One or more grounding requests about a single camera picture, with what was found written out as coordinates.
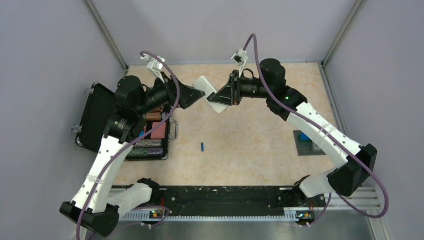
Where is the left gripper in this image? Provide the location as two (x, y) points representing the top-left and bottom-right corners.
(136, 71), (206, 116)

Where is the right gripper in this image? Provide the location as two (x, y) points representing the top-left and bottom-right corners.
(210, 71), (272, 107)

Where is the white remote control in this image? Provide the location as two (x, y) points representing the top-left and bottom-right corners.
(192, 76), (227, 114)

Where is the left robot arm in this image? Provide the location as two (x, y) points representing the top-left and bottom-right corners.
(59, 75), (206, 239)

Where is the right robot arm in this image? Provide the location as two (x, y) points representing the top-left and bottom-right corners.
(207, 58), (378, 206)

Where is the blue brick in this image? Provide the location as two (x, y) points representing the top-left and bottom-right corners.
(298, 131), (312, 143)

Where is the black open case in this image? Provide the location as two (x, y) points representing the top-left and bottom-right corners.
(72, 82), (179, 162)

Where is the grey brick baseplate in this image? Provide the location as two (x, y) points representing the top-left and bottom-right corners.
(293, 130), (326, 157)

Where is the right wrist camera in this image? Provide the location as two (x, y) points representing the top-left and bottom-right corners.
(230, 48), (249, 72)

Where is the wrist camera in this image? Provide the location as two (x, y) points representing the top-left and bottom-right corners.
(230, 48), (249, 72)
(140, 55), (165, 83)

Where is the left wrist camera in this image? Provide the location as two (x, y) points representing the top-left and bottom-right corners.
(140, 55), (165, 83)

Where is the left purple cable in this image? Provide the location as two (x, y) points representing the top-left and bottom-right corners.
(75, 50), (181, 240)

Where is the purple cable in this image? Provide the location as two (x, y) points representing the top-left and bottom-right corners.
(75, 50), (181, 240)
(243, 33), (390, 220)

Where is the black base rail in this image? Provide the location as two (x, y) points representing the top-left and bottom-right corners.
(142, 186), (326, 222)

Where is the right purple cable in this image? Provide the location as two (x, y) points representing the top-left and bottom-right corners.
(243, 33), (390, 220)

